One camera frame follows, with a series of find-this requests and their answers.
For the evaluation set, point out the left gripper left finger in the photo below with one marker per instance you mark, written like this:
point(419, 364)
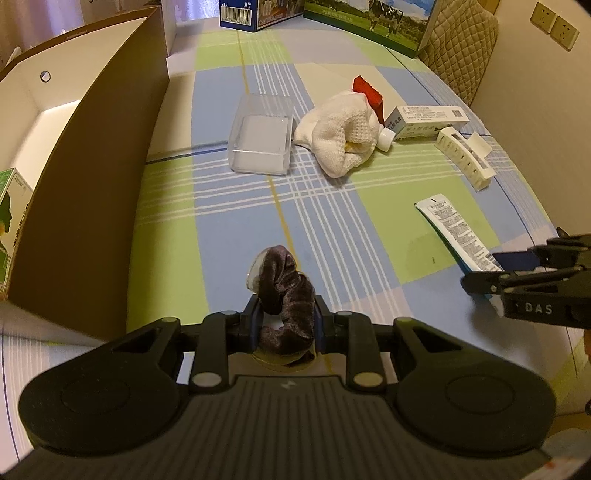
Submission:
point(220, 335)

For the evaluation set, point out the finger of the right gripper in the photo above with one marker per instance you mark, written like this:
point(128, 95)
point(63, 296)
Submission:
point(561, 252)
point(498, 281)

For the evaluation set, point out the brown cardboard storage box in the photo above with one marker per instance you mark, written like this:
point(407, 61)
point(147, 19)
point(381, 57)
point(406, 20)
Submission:
point(77, 116)

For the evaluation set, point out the white plastic hair claw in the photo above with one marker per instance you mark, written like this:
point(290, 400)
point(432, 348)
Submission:
point(469, 155)

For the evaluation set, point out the double wall socket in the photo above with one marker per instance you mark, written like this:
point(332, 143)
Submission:
point(559, 29)

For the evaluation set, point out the purple curtain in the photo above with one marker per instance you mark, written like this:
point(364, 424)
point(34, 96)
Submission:
point(26, 24)

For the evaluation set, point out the white appliance box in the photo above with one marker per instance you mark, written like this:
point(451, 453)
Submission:
point(169, 23)

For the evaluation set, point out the dark brown velvet scrunchie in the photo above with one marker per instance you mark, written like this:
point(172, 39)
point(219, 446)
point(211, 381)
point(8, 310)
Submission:
point(288, 299)

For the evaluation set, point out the white knitted cloth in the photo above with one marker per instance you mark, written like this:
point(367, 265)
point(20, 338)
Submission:
point(342, 133)

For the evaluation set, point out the blue milk carton box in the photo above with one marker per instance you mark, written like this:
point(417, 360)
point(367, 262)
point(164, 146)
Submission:
point(255, 15)

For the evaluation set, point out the clear plastic tray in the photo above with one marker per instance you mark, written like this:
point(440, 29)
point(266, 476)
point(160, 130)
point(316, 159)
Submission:
point(260, 135)

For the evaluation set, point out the quilted beige chair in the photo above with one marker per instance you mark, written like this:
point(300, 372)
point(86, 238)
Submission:
point(461, 46)

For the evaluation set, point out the red snack packet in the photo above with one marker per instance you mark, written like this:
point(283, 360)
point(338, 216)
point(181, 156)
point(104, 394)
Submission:
point(374, 98)

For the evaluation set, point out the long white medicine box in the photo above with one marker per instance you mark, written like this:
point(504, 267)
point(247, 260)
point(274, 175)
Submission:
point(424, 121)

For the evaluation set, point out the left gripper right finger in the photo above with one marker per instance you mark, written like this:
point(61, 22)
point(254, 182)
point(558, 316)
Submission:
point(352, 335)

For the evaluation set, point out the checkered bed sheet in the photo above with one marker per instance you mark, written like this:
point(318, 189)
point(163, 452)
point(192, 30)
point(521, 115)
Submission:
point(360, 239)

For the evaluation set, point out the green medicine box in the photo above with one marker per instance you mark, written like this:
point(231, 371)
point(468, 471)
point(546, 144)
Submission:
point(15, 199)

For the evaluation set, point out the white cream tube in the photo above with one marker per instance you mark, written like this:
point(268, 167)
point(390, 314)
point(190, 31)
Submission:
point(466, 247)

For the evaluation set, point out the green cow milk box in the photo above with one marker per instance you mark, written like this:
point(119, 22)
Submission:
point(404, 26)

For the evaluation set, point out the small white bottle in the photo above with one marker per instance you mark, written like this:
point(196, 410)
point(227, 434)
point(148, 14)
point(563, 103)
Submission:
point(385, 139)

